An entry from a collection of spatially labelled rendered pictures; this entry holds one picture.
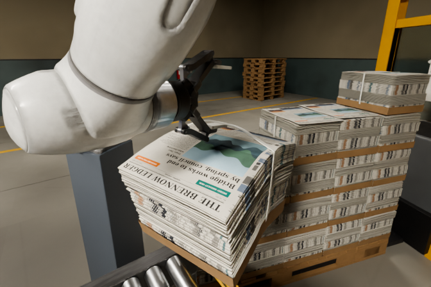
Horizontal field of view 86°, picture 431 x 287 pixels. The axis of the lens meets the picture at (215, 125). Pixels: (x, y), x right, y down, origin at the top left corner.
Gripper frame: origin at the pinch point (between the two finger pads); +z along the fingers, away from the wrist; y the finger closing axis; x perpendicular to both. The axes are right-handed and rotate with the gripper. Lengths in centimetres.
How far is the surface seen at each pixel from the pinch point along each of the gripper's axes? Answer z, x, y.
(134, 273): -15, -16, 51
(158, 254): -7, -15, 51
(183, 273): -7, -4, 51
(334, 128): 87, 18, 21
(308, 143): 75, 8, 29
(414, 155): 181, 68, 49
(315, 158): 80, 12, 37
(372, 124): 107, 35, 18
